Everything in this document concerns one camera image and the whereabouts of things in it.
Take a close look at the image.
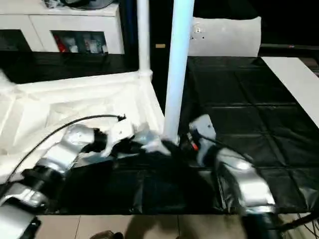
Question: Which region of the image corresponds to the black metal table frame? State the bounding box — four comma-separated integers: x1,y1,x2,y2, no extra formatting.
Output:
281,214,319,230

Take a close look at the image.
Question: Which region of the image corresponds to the white plastic table leg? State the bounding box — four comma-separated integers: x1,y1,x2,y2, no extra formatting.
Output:
0,68,13,88
136,0,154,78
162,0,196,145

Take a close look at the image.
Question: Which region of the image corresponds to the white flat board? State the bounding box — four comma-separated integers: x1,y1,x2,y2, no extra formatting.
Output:
260,56,319,125

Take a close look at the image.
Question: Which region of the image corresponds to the white plastic table top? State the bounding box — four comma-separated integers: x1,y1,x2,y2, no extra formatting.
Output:
0,69,180,185

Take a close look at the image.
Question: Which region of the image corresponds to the white cabinet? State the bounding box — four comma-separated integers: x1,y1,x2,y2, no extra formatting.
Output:
0,0,125,54

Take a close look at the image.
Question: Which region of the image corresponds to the black mat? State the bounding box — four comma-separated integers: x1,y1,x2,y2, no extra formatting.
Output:
0,51,319,215

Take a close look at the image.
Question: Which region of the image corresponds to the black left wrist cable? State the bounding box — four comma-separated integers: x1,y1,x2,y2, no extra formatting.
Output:
0,114,127,185

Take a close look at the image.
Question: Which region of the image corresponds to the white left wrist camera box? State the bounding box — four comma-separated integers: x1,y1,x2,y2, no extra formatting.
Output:
101,119,136,158

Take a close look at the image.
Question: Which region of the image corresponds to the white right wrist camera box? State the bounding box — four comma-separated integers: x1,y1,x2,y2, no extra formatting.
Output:
189,114,217,167

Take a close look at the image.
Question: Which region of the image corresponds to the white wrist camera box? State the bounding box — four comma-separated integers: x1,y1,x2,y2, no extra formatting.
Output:
101,119,136,158
189,114,217,167

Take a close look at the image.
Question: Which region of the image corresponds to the red bottle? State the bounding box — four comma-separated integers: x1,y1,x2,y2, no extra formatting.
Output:
54,34,66,52

